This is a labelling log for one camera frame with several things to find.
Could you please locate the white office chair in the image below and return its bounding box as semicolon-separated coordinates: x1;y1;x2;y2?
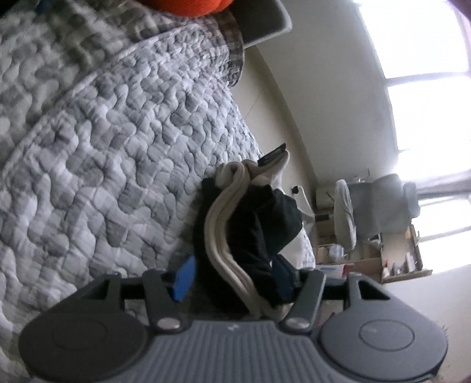
291;173;420;255

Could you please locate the white printed t-shirt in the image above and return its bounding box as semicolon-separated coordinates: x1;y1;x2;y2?
206;143;317;321

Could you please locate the orange knitted cushion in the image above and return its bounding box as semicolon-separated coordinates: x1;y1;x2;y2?
140;0;236;18

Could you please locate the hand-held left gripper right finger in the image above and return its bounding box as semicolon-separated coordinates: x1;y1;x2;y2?
273;257;391;332

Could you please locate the black t-shirt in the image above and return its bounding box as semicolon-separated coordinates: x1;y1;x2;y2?
193;177;304;313

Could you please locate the cardboard box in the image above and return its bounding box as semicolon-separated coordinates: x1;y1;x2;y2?
314;245;383;281

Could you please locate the bright window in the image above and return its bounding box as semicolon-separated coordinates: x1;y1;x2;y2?
353;0;471;269

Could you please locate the grey checkered quilt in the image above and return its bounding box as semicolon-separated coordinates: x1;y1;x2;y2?
0;0;266;369

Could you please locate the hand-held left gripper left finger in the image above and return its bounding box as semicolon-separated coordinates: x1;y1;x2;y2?
79;255;197;332

